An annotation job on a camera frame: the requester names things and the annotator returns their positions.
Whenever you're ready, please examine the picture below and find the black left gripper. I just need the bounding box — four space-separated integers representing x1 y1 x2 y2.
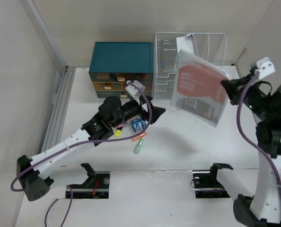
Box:
110 94 164 129

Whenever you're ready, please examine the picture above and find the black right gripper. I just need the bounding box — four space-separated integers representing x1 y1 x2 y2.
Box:
221 72 275 120

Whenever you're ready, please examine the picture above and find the blue round plastic jar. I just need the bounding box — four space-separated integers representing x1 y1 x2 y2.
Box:
131 119 147 132

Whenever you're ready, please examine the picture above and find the grey Canon setup guide booklet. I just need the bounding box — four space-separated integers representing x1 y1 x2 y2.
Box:
161 35 194 71

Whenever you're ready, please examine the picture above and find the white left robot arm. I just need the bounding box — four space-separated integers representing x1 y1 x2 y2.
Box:
17 96 166 201

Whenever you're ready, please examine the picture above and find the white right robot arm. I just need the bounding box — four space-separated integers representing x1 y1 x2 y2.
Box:
208 67 281 227

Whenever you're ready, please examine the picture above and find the orange translucent capsule tube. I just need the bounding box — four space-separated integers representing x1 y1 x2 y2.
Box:
131 132 147 141

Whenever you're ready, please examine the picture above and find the pink yellow highlighter marker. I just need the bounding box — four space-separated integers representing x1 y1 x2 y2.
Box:
114 124 123 137

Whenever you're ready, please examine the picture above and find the green translucent capsule tube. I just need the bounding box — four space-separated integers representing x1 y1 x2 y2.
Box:
134 139 144 154

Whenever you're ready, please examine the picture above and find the teal drawer organizer box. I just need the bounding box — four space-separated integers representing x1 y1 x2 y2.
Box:
89 42 153 98

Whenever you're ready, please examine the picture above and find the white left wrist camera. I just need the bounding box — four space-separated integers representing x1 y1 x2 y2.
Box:
125 80 145 97

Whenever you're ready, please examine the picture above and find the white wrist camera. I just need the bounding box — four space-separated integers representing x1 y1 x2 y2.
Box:
256 57 276 80
125 80 145 97

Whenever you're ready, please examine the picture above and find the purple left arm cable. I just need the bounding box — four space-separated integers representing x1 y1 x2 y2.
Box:
10 80 154 227

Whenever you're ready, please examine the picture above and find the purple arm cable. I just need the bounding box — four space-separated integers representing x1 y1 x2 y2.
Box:
10 80 154 227
236 70 281 227

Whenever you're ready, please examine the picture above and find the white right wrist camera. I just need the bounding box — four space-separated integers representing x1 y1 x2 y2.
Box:
256 57 276 80

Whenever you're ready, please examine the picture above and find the white wire mesh file rack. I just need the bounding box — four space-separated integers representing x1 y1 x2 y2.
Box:
152 32 227 100

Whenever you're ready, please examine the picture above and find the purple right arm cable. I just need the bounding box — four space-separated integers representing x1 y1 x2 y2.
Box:
236 70 281 227

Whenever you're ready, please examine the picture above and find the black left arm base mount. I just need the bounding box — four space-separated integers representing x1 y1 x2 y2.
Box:
70 163 111 199

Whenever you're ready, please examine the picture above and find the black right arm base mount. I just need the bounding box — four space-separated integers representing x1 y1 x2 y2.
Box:
191 163 233 199

